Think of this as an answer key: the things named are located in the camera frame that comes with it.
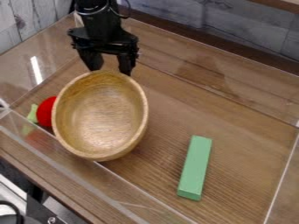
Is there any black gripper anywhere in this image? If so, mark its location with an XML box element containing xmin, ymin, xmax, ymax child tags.
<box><xmin>68</xmin><ymin>27</ymin><xmax>138</xmax><ymax>75</ymax></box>

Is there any wooden bowl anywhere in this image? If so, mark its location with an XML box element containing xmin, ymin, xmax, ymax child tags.
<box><xmin>50</xmin><ymin>71</ymin><xmax>148</xmax><ymax>161</ymax></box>

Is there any red plush strawberry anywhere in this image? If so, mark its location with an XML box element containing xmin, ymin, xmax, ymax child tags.
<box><xmin>26</xmin><ymin>96</ymin><xmax>56</xmax><ymax>127</ymax></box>

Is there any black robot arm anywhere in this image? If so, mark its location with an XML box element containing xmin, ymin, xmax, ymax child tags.
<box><xmin>68</xmin><ymin>0</ymin><xmax>138</xmax><ymax>75</ymax></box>

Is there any green rectangular block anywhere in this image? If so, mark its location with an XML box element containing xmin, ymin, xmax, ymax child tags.
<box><xmin>176</xmin><ymin>136</ymin><xmax>212</xmax><ymax>201</ymax></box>

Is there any clear acrylic enclosure wall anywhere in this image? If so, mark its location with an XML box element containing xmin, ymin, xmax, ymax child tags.
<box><xmin>0</xmin><ymin>99</ymin><xmax>195</xmax><ymax>224</ymax></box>

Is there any black metal stand bracket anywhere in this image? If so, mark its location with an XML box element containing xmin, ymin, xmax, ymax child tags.
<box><xmin>25</xmin><ymin>185</ymin><xmax>65</xmax><ymax>224</ymax></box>

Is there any black cable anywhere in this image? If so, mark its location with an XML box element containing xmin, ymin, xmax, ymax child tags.
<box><xmin>0</xmin><ymin>200</ymin><xmax>25</xmax><ymax>224</ymax></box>

